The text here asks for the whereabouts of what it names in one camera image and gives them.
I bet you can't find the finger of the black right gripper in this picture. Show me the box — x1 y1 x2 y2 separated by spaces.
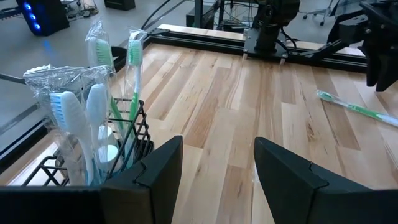
366 47 382 88
376 46 398 93

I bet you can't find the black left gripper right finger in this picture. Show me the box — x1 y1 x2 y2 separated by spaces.
254 136 341 224

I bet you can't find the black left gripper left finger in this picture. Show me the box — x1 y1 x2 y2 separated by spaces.
99 136 183 224

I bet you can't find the green toothbrush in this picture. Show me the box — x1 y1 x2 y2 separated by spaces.
84 19 125 131
315 89 398 128
123 27 149 170

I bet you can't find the blue toothbrush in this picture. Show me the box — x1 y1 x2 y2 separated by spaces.
79 65 111 186
23 64 94 187

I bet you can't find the black curved table clamp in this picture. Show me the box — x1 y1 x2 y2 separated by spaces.
110 45 128 74

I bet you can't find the black floor box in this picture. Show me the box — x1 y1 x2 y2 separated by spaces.
104 0 137 12

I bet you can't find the black computer with blue lights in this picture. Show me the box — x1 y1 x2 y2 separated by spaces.
15 0 71 37

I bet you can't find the black wire caddy basket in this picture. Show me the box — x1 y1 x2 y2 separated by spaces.
21 98 155 187

